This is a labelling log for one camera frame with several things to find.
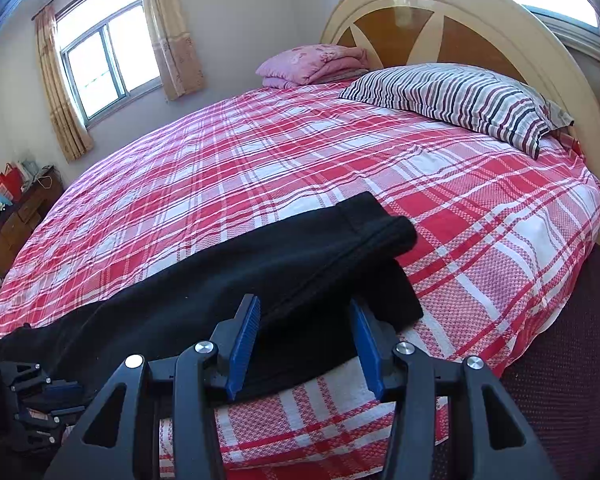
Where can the red plaid bed sheet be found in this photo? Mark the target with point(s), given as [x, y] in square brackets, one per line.
[280, 160]

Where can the striped pillow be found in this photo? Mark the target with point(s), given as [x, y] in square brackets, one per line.
[455, 95]

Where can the red bag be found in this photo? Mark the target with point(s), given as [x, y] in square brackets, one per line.
[5, 185]

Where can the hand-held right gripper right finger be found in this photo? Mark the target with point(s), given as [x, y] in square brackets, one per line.
[367, 350]

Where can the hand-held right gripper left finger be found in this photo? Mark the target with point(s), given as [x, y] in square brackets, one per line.
[242, 350]

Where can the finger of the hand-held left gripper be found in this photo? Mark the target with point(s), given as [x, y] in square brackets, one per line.
[62, 389]
[40, 422]

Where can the cream wooden headboard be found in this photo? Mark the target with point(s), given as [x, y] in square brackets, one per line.
[480, 2]

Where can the beige patterned curtain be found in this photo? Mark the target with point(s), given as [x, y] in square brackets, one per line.
[175, 50]
[62, 110]

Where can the dark maroon mattress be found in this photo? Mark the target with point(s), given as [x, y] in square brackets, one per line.
[570, 385]

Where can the side wall window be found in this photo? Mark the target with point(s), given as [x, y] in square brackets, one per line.
[110, 60]

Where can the pink folded blanket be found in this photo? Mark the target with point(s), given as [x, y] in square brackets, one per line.
[310, 62]

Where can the black pants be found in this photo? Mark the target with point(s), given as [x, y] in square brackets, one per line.
[230, 260]

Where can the brown wooden dresser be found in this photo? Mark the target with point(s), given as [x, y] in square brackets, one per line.
[20, 220]

